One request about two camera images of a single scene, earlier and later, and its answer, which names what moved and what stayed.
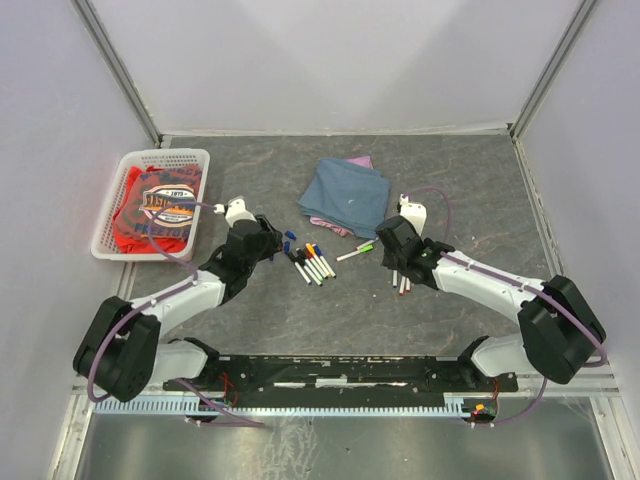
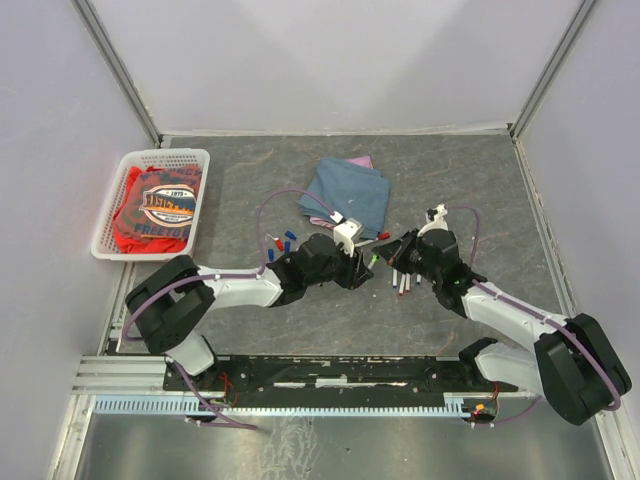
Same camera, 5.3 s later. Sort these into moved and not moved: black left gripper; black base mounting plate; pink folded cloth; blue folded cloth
Moved: black left gripper
Not moved: pink folded cloth; blue folded cloth; black base mounting plate
